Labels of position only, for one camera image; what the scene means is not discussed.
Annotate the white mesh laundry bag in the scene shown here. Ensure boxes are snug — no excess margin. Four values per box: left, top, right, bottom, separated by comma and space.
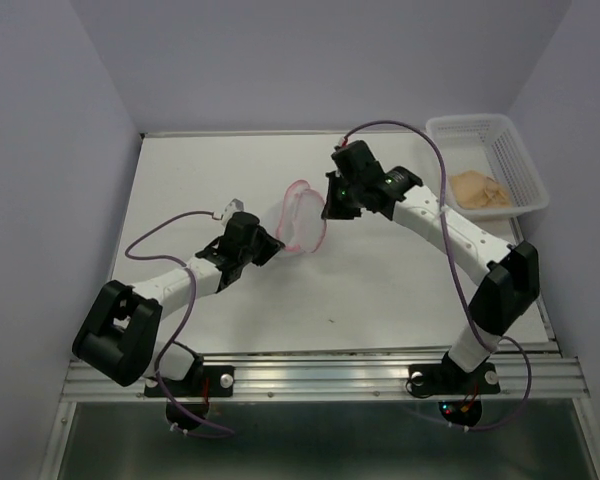
275, 180, 327, 255

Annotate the beige bra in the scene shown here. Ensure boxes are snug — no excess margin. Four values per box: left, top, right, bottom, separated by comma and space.
451, 170, 512, 210

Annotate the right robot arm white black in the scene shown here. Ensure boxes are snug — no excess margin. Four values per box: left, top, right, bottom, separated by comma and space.
322, 140, 540, 390

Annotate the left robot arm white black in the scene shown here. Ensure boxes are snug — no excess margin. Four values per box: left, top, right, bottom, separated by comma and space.
72, 212, 285, 387

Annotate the white plastic basket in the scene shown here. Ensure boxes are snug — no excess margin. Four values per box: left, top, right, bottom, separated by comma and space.
426, 114, 549, 221

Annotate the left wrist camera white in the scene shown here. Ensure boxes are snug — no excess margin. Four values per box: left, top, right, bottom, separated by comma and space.
223, 198, 244, 218

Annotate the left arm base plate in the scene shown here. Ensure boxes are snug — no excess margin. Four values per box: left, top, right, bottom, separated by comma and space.
162, 364, 235, 398

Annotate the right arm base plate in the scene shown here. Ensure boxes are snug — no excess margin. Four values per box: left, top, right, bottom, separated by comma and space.
406, 362, 501, 398

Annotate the aluminium rail frame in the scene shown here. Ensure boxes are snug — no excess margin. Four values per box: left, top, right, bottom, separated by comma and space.
42, 133, 600, 479

